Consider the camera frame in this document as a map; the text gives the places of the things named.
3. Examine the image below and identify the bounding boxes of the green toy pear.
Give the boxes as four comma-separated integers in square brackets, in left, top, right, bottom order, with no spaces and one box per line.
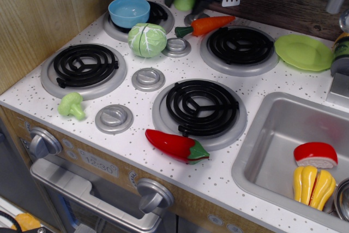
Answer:
[173,0,196,11]

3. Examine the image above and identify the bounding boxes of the light blue bowl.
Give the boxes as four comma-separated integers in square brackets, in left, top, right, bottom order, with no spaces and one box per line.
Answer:
[108,0,151,28]

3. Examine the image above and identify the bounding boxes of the silver stovetop knob rear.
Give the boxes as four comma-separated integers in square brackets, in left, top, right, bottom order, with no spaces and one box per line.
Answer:
[184,13,209,26]

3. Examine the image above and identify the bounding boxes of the silver stovetop knob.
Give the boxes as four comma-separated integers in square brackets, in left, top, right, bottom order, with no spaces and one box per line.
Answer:
[162,38,191,58]
[184,13,209,26]
[131,68,166,92]
[95,104,134,134]

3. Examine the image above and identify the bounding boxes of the orange toy carrot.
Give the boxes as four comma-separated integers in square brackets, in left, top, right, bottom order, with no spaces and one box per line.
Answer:
[174,16,236,38]

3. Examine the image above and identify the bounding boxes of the silver stovetop knob back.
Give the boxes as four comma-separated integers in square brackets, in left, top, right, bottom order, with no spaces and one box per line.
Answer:
[162,38,191,58]

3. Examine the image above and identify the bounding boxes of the green toy cabbage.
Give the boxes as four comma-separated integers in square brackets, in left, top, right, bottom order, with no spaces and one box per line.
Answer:
[128,23,167,58]

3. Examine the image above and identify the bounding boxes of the black back right burner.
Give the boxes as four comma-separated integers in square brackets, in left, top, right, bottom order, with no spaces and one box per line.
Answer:
[200,26,279,77]

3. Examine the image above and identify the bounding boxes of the silver stovetop knob middle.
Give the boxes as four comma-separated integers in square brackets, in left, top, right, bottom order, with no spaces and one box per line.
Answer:
[131,68,166,92]

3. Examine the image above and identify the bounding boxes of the black front right burner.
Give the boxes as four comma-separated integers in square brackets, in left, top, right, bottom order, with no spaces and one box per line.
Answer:
[152,79,247,152]

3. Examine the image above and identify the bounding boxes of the black front left burner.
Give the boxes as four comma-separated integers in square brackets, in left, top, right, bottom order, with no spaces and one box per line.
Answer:
[41,44,127,100]

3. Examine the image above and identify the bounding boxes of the light green plate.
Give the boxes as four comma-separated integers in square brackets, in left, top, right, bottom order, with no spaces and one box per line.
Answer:
[274,34,333,72]

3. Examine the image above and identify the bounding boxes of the silver stovetop knob front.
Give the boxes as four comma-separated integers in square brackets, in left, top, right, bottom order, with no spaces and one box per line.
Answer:
[95,104,134,134]

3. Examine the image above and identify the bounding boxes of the silver faucet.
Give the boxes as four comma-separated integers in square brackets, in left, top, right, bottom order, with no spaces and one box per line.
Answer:
[326,0,348,33]

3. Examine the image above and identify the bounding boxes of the red toy chili pepper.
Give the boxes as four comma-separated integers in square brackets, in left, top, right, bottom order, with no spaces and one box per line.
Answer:
[145,129,210,165]

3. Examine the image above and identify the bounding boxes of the green toy broccoli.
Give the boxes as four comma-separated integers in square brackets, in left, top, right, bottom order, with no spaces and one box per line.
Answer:
[58,92,85,121]

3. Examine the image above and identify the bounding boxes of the yellow green can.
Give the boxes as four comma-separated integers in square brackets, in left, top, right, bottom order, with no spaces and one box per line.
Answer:
[330,32,348,76]

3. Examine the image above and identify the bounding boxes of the silver sink basin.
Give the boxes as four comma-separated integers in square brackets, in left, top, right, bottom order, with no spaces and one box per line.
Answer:
[232,92,348,232]

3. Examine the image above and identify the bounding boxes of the silver oven knob right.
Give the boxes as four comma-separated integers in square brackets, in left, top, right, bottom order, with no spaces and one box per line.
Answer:
[137,178,175,213]

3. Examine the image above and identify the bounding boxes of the silver oven knob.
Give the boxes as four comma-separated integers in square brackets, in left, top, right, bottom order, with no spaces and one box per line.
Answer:
[29,127,63,159]
[137,178,175,213]

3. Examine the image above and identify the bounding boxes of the silver oven knob left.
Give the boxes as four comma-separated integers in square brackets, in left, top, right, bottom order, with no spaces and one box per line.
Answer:
[29,127,63,159]

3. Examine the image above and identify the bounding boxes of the red toy cheese wedge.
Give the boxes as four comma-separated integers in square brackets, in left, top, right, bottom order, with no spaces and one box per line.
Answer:
[293,142,338,169]

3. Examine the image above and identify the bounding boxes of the silver pot in sink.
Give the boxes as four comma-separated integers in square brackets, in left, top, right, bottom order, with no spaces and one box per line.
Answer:
[334,178,349,222]

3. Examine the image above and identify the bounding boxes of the orange object bottom left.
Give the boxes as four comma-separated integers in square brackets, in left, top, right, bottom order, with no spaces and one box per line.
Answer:
[14,213,41,232]

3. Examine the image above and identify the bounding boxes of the silver oven door handle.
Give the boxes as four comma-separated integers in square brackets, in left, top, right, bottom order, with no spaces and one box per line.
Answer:
[31,159,162,232]

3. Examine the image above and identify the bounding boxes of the black cable bottom left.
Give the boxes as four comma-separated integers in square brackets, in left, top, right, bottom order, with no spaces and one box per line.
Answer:
[0,210,22,233]

